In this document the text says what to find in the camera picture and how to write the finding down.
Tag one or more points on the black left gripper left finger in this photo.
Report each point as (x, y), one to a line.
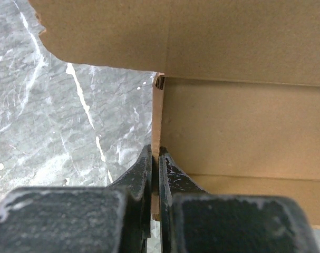
(115, 218)

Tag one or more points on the cardboard box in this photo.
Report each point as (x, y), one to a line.
(236, 99)

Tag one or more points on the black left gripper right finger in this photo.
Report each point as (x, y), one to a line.
(193, 220)

